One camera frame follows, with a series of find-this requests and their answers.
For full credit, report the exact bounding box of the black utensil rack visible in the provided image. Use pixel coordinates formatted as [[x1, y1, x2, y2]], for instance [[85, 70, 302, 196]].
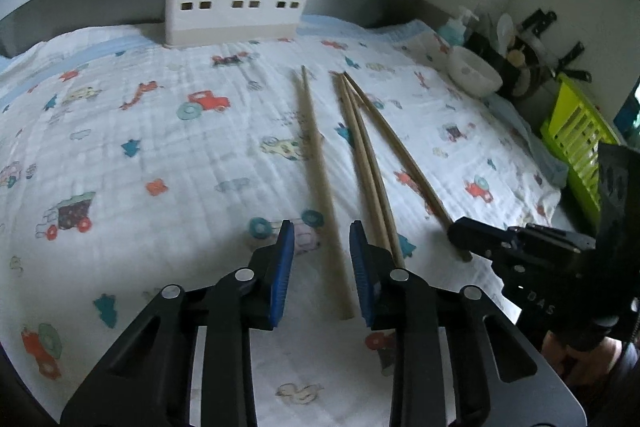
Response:
[[469, 28, 557, 102]]

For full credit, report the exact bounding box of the white printed cloth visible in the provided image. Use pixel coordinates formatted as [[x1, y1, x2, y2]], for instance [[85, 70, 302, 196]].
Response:
[[0, 19, 571, 427]]

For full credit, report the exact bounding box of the white rice paddle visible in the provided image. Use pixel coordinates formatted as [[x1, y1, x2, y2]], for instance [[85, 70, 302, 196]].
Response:
[[496, 13, 516, 54]]

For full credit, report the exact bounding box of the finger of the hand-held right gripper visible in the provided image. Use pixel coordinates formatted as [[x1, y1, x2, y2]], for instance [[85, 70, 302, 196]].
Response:
[[446, 216, 517, 261]]

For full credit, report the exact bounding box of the blue soap dispenser bottle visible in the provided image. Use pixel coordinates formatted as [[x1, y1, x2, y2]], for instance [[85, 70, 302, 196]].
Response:
[[440, 6, 479, 48]]

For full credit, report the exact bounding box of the black-handled knife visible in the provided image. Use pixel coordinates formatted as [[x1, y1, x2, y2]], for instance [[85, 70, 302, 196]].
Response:
[[554, 41, 587, 74], [519, 9, 559, 34], [554, 69, 592, 84]]

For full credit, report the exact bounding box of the green plastic rack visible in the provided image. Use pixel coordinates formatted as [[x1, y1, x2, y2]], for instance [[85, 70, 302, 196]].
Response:
[[539, 73, 627, 214]]

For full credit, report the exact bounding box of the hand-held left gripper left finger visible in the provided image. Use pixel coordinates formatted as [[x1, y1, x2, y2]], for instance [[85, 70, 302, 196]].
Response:
[[60, 219, 296, 427]]

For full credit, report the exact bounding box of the light blue towel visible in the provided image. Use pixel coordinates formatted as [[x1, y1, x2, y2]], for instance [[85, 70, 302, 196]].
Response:
[[486, 93, 569, 188]]

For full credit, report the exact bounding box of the person's right hand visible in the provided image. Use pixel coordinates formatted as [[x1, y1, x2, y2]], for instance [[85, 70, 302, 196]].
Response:
[[542, 332, 632, 389]]

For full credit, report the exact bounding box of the wooden chopstick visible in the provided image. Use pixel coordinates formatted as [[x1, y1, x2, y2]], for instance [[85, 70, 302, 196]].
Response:
[[343, 71, 473, 264], [338, 73, 407, 270], [299, 65, 357, 322], [332, 73, 393, 258]]

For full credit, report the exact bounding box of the white bowl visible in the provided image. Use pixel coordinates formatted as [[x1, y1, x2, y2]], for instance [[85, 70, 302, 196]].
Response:
[[446, 45, 504, 98]]

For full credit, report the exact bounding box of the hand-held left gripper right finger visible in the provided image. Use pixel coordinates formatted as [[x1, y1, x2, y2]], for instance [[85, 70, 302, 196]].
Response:
[[348, 219, 587, 427]]

